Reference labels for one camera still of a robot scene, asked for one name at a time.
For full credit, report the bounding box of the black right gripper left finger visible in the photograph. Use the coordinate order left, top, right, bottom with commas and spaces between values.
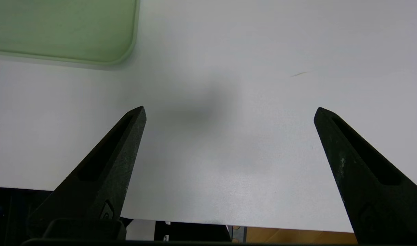
26, 106, 147, 241

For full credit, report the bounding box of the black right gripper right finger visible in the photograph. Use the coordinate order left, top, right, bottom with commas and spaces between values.
314, 107, 417, 245

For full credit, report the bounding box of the light green plastic tray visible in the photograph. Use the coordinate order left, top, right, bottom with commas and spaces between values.
0, 0, 140, 66

